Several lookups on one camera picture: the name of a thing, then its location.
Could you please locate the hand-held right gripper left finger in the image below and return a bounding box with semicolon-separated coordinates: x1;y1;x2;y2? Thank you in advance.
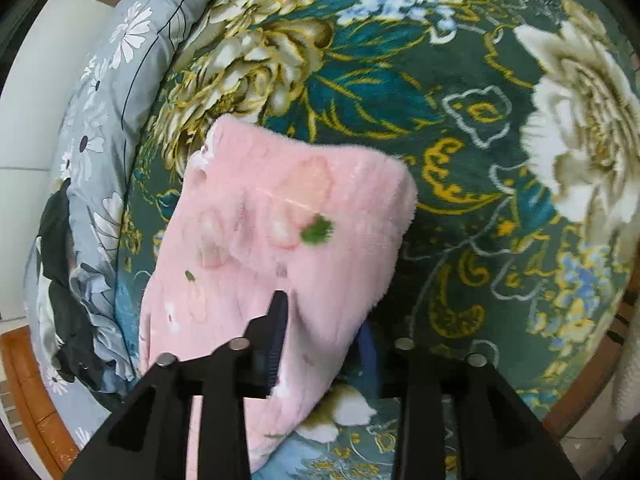
62;290;291;480

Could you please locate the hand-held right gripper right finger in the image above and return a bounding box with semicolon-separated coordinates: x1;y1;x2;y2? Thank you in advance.
357;324;581;480

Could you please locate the pink floral fleece garment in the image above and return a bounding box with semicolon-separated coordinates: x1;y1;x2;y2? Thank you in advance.
137;115;419;474

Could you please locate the black garment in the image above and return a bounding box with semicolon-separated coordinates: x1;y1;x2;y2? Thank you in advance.
35;179;122;387

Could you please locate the white fluffy cloth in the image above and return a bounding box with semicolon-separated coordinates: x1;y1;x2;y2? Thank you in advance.
612;330;640;426

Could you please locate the green floral blanket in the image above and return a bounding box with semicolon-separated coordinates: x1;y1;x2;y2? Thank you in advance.
114;0;640;480

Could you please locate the grey daisy print quilt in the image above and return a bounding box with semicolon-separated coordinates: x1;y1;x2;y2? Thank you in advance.
22;0;251;453

